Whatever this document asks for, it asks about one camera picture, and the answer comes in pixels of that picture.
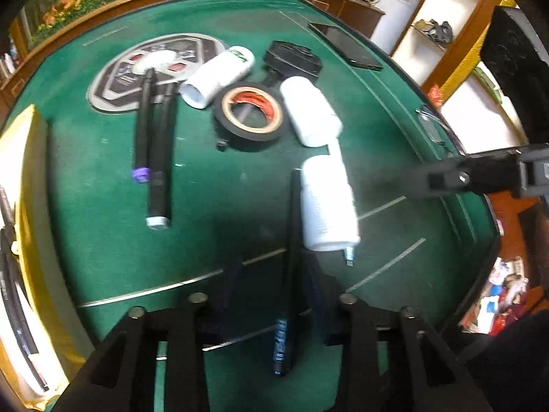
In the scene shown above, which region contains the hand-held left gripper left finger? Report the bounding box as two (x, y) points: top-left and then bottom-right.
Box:
(54, 262), (243, 412)

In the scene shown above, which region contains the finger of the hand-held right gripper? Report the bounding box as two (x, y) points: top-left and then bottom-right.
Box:
(403, 148), (522, 200)

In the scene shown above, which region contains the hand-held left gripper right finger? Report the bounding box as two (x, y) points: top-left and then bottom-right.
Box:
(306, 262), (494, 412)

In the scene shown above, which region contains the black pen blue print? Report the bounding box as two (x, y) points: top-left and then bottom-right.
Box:
(271, 168), (306, 377)

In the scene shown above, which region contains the white plastic bottle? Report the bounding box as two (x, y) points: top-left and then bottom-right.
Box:
(280, 76), (344, 147)
(299, 154), (361, 252)

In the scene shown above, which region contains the black marker grey end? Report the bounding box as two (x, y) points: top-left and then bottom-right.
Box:
(145, 82), (178, 230)

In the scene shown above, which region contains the black tape roll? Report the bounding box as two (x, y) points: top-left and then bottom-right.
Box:
(213, 81), (289, 152)

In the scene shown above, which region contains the black marker purple end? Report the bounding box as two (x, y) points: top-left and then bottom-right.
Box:
(131, 68), (156, 184)

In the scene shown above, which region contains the black round device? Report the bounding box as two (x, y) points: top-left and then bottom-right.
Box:
(262, 41), (322, 85)

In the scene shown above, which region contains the white bottle green label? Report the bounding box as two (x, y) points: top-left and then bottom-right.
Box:
(179, 46), (256, 110)

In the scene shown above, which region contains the yellow cardboard box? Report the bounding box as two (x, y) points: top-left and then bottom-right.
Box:
(0, 104), (93, 410)

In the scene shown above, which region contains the shiny metal object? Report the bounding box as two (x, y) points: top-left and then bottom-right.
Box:
(415, 105), (466, 155)

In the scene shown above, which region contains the dark tangled object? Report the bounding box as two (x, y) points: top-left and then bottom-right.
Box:
(412, 18), (454, 44)

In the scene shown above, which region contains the pile of colourful wrappers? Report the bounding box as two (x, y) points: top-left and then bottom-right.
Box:
(461, 257), (541, 336)

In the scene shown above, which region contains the black smartphone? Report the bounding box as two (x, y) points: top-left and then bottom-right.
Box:
(308, 21), (384, 71)

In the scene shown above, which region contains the wooden side counter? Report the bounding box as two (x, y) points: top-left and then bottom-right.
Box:
(300, 0), (387, 39)

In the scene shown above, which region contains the round table control panel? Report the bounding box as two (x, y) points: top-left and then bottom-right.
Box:
(87, 33), (230, 114)

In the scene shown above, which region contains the black cable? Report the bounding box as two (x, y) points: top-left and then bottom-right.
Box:
(0, 189), (50, 392)

